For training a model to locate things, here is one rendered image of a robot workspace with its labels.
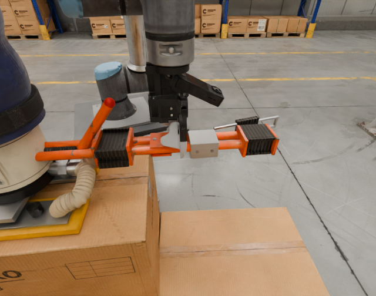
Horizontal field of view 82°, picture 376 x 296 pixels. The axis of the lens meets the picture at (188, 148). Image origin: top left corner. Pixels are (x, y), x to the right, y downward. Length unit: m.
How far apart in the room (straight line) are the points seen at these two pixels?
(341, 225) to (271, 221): 0.97
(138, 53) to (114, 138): 0.71
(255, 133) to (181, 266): 0.59
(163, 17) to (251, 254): 0.86
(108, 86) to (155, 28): 0.89
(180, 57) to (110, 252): 0.44
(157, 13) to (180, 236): 0.82
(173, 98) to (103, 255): 0.39
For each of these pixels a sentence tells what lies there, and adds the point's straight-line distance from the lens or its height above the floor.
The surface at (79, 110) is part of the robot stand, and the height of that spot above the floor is 0.75.
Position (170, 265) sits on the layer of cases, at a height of 0.54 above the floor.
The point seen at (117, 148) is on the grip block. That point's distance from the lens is 0.52.
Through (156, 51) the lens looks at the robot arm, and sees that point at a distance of 0.42.
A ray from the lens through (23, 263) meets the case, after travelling 0.65.
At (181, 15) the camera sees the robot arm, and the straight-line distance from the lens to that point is 0.41.
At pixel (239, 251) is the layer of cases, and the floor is 0.54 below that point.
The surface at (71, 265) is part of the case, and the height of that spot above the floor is 0.87.
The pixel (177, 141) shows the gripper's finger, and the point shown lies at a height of 1.11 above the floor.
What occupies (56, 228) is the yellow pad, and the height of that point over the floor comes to 0.97.
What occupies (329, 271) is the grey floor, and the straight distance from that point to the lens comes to 1.74.
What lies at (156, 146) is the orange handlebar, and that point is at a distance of 0.51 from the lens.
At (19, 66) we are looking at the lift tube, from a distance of 0.55.
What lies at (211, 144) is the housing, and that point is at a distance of 0.52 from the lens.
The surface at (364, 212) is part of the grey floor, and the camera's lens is 2.19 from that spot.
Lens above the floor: 1.40
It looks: 37 degrees down
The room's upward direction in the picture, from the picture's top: straight up
